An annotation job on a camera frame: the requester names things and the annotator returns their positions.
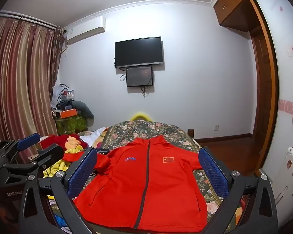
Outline red zip jacket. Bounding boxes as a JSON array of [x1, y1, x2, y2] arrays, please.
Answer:
[[63, 136, 208, 233]]

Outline green patterned cloth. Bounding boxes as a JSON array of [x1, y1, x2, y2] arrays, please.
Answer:
[[56, 117, 89, 135]]

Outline wooden door frame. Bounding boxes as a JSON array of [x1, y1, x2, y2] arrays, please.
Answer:
[[246, 0, 279, 176]]

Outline yellow cloth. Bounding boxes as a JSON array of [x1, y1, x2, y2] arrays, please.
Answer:
[[43, 160, 72, 179]]

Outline orange box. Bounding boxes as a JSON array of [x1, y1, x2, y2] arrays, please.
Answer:
[[59, 108, 78, 119]]

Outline wooden overhead cabinet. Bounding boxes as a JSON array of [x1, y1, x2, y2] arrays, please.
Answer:
[[213, 0, 255, 33]]

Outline red plush garment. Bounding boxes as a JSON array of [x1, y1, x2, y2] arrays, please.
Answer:
[[40, 134, 89, 162]]

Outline white curtain rail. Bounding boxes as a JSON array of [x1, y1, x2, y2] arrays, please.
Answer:
[[0, 10, 58, 29]]

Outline white refrigerator with magnets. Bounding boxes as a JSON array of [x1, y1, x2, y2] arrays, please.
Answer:
[[261, 144, 293, 234]]

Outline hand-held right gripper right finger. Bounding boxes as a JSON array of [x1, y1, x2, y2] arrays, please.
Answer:
[[198, 147, 279, 234]]

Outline yellow round object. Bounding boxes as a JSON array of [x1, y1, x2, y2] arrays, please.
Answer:
[[130, 112, 152, 122]]

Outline dark grey bag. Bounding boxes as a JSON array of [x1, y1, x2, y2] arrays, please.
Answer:
[[73, 100, 95, 128]]

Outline white air conditioner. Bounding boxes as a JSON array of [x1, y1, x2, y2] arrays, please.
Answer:
[[65, 16, 106, 45]]

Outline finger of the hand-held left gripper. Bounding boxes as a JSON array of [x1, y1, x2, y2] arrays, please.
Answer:
[[2, 143, 65, 176], [0, 133, 41, 166]]

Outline black wall television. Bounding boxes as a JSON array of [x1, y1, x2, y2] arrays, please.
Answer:
[[114, 36, 164, 69]]

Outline pile of papers and bags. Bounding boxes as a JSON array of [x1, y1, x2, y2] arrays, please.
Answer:
[[50, 84, 77, 111]]

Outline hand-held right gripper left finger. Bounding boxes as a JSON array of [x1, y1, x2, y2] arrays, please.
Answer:
[[18, 147, 98, 234]]

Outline white cloth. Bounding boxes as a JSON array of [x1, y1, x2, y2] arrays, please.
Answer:
[[78, 127, 108, 148]]

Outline floral bed blanket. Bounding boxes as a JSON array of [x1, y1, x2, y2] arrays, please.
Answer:
[[98, 120, 246, 228]]

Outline small black wall monitor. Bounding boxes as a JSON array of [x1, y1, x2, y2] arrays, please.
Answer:
[[126, 66, 154, 87]]

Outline striped brown curtain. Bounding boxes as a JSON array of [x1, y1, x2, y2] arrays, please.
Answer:
[[0, 17, 64, 147]]

